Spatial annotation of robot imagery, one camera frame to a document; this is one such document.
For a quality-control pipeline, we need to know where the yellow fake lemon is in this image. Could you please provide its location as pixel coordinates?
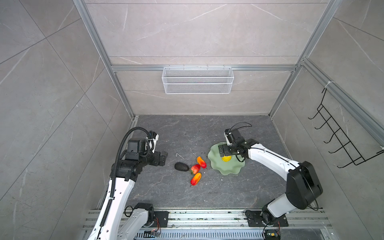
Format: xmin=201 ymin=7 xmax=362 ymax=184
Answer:
xmin=222 ymin=156 xmax=232 ymax=162

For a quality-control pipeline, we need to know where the dark fake avocado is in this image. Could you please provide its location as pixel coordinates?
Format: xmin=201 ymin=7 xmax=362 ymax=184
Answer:
xmin=174 ymin=162 xmax=190 ymax=172

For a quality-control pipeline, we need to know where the orange red fake mango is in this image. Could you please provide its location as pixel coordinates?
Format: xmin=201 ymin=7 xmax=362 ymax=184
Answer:
xmin=190 ymin=173 xmax=202 ymax=186
xmin=197 ymin=157 xmax=207 ymax=169

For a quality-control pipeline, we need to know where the red fake strawberry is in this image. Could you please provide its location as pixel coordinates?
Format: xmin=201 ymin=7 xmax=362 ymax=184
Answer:
xmin=191 ymin=164 xmax=201 ymax=175

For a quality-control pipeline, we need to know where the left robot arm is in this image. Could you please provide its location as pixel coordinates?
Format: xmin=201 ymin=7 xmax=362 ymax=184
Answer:
xmin=88 ymin=136 xmax=168 ymax=240

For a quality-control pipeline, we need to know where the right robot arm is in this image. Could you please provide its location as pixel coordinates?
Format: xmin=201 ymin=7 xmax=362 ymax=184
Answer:
xmin=218 ymin=130 xmax=323 ymax=226

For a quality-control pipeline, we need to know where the light green wavy fruit bowl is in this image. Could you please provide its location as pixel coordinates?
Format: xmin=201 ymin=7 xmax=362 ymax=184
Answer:
xmin=208 ymin=142 xmax=245 ymax=176

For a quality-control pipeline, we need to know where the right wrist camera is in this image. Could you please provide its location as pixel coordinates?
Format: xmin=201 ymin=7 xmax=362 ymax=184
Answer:
xmin=225 ymin=129 xmax=235 ymax=146

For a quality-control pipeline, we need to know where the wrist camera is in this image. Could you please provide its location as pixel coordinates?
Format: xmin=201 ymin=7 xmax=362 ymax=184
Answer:
xmin=148 ymin=131 xmax=159 ymax=151
xmin=225 ymin=129 xmax=235 ymax=146

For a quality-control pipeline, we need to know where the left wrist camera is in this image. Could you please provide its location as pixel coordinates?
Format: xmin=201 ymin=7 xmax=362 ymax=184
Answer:
xmin=148 ymin=131 xmax=159 ymax=151

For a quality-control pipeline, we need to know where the black corrugated cable hose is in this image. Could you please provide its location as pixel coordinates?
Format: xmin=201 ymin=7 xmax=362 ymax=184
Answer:
xmin=98 ymin=126 xmax=151 ymax=229

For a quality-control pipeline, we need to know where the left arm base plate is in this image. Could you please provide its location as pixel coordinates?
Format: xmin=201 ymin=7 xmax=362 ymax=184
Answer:
xmin=143 ymin=211 xmax=170 ymax=228

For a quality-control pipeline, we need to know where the aluminium mounting rail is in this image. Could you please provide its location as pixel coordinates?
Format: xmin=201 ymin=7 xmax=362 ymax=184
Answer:
xmin=79 ymin=209 xmax=337 ymax=240

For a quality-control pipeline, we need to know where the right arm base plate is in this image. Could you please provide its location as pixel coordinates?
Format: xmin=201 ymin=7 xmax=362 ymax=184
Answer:
xmin=244 ymin=210 xmax=289 ymax=227

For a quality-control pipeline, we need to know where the white wire mesh basket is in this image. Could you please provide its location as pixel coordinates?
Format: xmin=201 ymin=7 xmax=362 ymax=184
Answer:
xmin=162 ymin=67 xmax=235 ymax=95

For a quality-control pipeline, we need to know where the black wire hook rack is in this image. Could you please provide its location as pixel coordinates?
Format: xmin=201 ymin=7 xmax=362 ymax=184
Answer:
xmin=308 ymin=88 xmax=384 ymax=169

